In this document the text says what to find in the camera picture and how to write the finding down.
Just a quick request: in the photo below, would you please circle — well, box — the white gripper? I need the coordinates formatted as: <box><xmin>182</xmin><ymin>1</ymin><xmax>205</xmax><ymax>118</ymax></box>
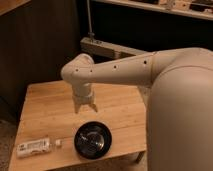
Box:
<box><xmin>72</xmin><ymin>83</ymin><xmax>98</xmax><ymax>114</ymax></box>

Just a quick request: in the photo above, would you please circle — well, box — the clear plastic labelled bottle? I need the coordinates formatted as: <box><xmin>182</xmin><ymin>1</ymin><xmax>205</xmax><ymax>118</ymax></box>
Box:
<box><xmin>16</xmin><ymin>138</ymin><xmax>62</xmax><ymax>158</ymax></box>

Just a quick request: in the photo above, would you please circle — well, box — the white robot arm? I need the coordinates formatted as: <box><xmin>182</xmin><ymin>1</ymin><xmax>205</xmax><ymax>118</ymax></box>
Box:
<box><xmin>61</xmin><ymin>47</ymin><xmax>213</xmax><ymax>171</ymax></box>

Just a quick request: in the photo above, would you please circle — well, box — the black ceramic bowl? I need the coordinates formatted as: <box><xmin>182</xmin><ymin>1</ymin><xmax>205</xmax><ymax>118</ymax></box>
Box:
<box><xmin>74</xmin><ymin>121</ymin><xmax>112</xmax><ymax>160</ymax></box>

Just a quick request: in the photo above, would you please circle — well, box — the grey wooden beam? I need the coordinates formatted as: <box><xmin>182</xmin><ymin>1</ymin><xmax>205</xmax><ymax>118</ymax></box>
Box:
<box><xmin>80</xmin><ymin>37</ymin><xmax>144</xmax><ymax>59</ymax></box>

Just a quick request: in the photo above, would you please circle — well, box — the metal pole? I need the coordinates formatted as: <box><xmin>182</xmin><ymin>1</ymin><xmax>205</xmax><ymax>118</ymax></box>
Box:
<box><xmin>86</xmin><ymin>0</ymin><xmax>94</xmax><ymax>42</ymax></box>

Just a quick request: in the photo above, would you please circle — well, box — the wooden shelf with items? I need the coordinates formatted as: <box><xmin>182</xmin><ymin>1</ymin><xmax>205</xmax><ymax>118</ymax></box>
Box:
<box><xmin>92</xmin><ymin>0</ymin><xmax>213</xmax><ymax>21</ymax></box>

